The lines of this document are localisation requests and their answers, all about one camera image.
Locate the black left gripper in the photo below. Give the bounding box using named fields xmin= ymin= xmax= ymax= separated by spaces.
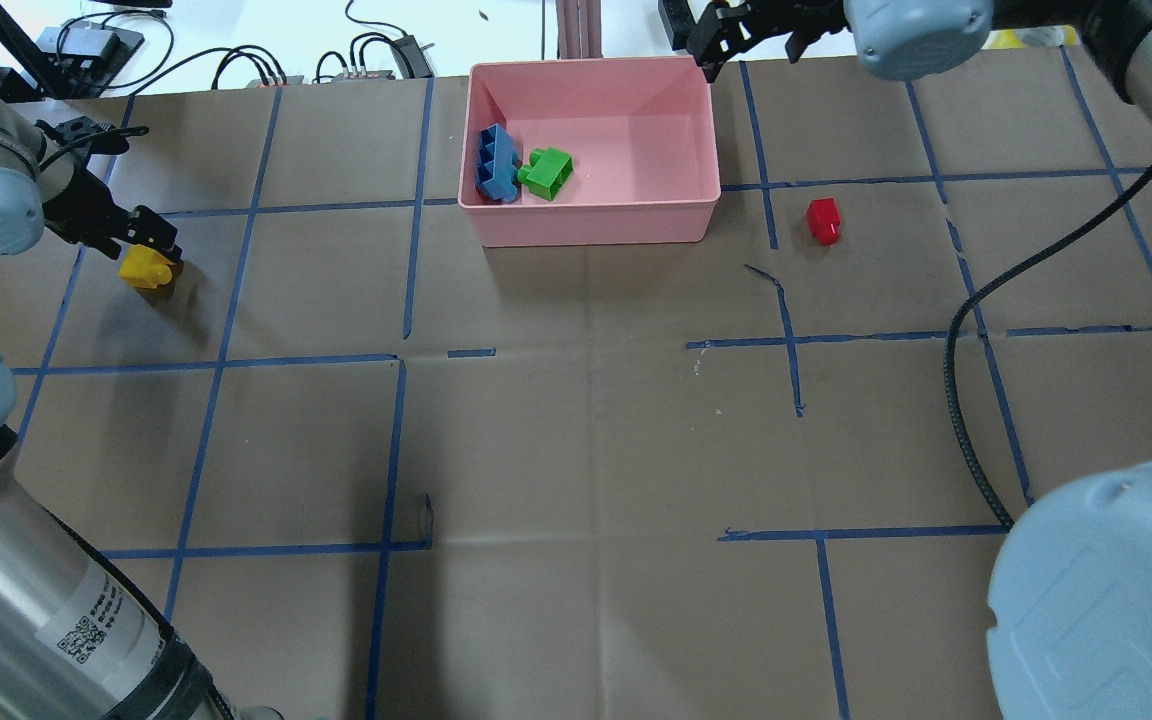
xmin=35 ymin=118 xmax=183 ymax=264

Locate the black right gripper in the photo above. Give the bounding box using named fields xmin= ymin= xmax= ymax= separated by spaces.
xmin=684 ymin=1 xmax=850 ymax=83

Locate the yellow toy block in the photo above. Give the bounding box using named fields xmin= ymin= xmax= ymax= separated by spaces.
xmin=116 ymin=245 xmax=182 ymax=291

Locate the green toy block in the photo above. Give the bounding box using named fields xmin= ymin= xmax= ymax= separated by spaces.
xmin=516 ymin=147 xmax=573 ymax=202

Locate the blue toy block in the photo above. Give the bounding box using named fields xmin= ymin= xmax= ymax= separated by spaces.
xmin=475 ymin=123 xmax=521 ymax=202

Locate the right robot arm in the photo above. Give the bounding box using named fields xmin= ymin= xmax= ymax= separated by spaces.
xmin=687 ymin=47 xmax=1152 ymax=719

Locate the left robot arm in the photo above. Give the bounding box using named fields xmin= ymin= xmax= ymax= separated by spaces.
xmin=0 ymin=99 xmax=242 ymax=719

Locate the pink plastic box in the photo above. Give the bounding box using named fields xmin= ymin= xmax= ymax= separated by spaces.
xmin=457 ymin=56 xmax=721 ymax=249

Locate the red toy block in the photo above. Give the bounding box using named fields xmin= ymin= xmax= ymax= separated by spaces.
xmin=805 ymin=197 xmax=842 ymax=247

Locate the grey power strip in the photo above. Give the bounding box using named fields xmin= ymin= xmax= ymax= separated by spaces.
xmin=314 ymin=69 xmax=396 ymax=85

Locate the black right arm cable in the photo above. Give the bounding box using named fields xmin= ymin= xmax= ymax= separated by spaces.
xmin=943 ymin=147 xmax=1152 ymax=531

